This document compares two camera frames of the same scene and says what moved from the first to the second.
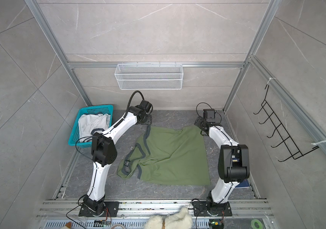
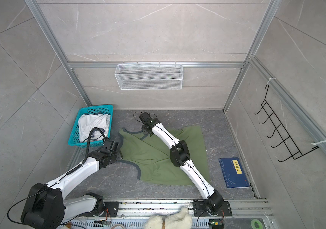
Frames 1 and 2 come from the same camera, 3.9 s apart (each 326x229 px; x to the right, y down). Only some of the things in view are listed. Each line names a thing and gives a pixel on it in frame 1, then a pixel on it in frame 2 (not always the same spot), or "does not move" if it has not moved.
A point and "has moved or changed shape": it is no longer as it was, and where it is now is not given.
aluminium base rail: (65, 214) does not move
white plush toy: (181, 220) does not move
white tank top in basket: (89, 123) does not move
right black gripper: (199, 121) -> (145, 130)
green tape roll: (252, 224) does not move
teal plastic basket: (74, 139) does not move
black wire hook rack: (296, 152) does not move
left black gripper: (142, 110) -> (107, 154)
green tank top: (174, 156) has moved or changed shape
